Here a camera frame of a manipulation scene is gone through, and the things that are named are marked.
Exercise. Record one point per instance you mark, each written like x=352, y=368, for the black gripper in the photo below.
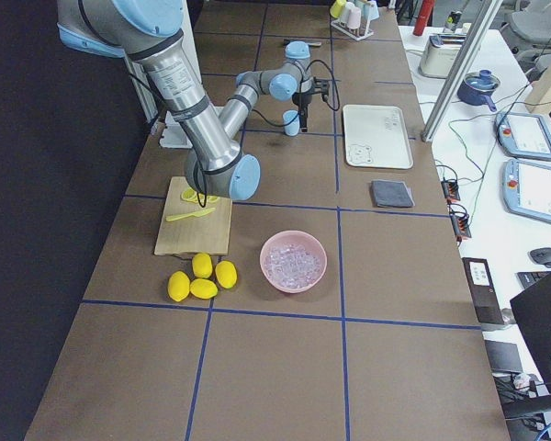
x=301, y=101

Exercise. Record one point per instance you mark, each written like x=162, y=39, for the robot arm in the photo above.
x=150, y=34

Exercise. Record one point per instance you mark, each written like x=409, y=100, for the light blue paper cup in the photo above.
x=291, y=123

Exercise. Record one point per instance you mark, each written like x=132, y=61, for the green cup on rack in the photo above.
x=337, y=8

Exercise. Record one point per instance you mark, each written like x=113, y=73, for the pink cup on rack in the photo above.
x=351, y=17

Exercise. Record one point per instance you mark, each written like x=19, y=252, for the pink bowl of ice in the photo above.
x=293, y=261

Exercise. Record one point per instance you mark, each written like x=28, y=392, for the white bear serving tray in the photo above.
x=376, y=137

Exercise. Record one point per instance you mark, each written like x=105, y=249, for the folded grey cloth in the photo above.
x=393, y=194

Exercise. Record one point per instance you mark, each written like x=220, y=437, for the yellow plastic knife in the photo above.
x=193, y=214

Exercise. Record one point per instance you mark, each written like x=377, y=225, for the white toaster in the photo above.
x=439, y=54

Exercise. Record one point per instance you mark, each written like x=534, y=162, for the bamboo cutting board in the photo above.
x=209, y=234

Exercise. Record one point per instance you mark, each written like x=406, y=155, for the red bottle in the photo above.
x=425, y=14

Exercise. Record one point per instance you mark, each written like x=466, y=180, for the whole yellow lemon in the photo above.
x=178, y=286
x=203, y=289
x=226, y=274
x=202, y=265

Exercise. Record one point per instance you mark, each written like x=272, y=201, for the blue pot with lid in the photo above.
x=477, y=89

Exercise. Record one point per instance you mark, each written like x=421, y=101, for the teach pendant tablet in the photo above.
x=523, y=135
x=526, y=189

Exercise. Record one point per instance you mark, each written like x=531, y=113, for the black computer mouse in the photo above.
x=541, y=256

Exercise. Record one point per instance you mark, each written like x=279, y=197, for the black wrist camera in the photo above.
x=321, y=87

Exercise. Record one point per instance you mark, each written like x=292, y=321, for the white wire cup rack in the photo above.
x=363, y=32

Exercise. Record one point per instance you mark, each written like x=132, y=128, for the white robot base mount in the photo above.
x=173, y=136

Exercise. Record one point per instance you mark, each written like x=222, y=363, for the aluminium frame post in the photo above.
x=461, y=66

